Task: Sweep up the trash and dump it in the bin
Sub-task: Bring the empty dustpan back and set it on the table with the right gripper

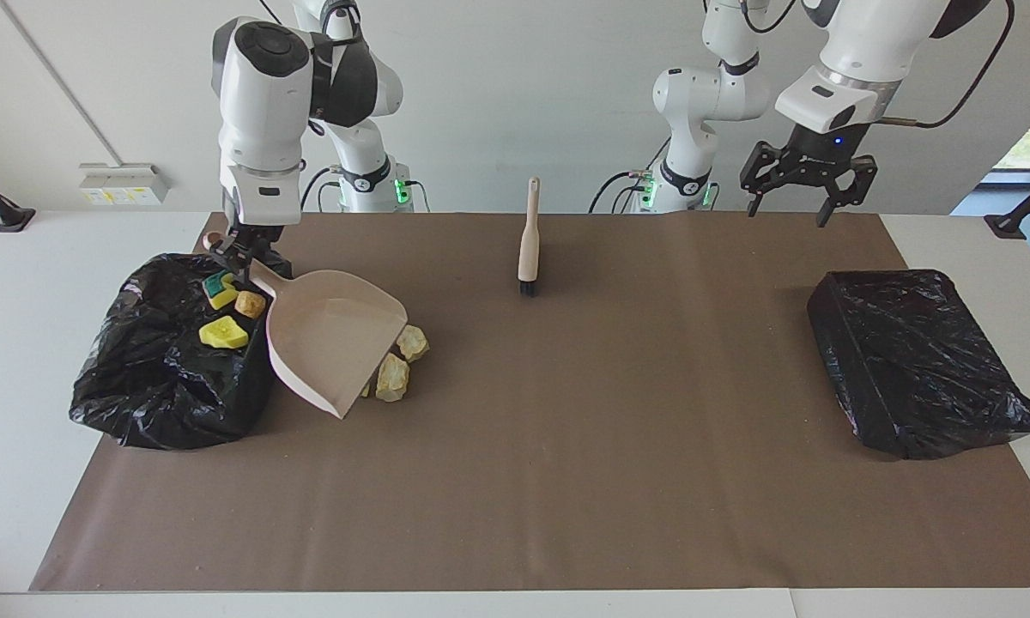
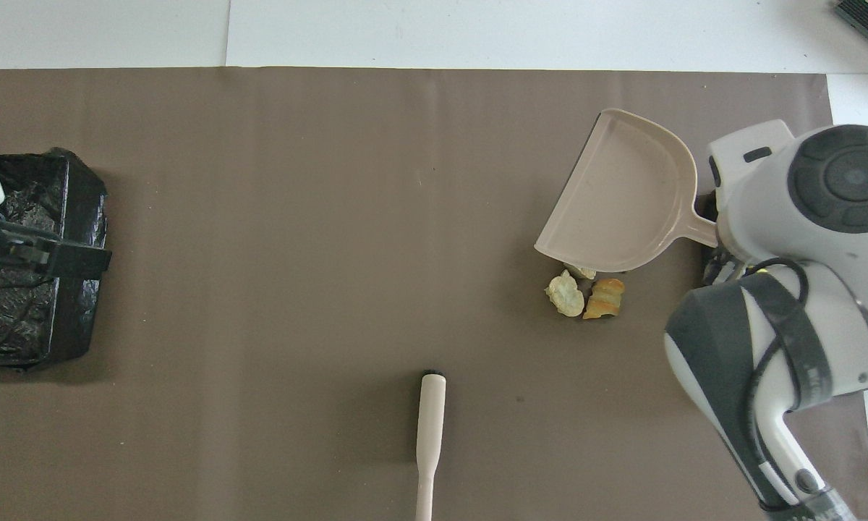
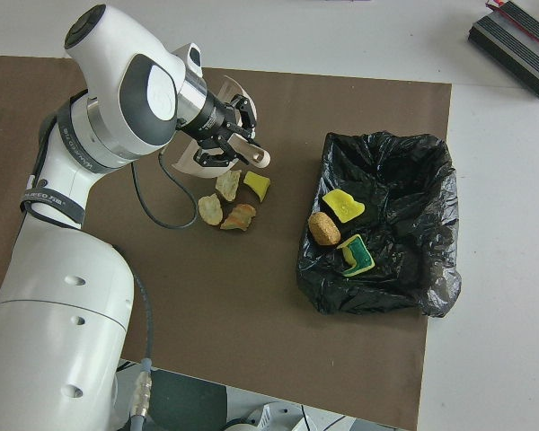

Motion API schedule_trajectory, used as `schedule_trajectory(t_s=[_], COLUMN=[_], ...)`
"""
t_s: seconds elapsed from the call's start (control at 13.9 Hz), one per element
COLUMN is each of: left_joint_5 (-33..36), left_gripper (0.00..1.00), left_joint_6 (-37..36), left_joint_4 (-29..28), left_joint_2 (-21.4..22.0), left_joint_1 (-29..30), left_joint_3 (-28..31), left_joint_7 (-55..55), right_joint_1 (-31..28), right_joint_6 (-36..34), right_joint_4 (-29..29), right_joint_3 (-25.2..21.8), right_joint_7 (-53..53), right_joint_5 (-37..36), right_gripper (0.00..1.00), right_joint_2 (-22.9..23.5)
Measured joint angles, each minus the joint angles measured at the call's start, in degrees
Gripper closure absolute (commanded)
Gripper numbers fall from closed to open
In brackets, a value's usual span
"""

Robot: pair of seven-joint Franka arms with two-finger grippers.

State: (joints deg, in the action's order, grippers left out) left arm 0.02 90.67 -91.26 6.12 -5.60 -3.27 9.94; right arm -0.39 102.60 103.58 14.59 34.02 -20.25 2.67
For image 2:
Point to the boxy black bag bin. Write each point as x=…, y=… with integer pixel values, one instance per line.
x=72, y=318

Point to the beige hand brush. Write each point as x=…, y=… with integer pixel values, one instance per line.
x=430, y=412

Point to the brown paper table mat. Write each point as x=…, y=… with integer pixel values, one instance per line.
x=260, y=217

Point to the pink plastic dustpan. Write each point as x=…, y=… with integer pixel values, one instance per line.
x=622, y=202

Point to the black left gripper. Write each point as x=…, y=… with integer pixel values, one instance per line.
x=14, y=246

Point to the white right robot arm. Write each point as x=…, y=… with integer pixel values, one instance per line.
x=824, y=231

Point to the long beige rock piece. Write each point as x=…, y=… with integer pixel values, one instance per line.
x=584, y=273

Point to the orange striped rock piece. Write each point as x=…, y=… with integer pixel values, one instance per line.
x=604, y=299

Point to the rounded beige rock piece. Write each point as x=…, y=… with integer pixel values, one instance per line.
x=566, y=295

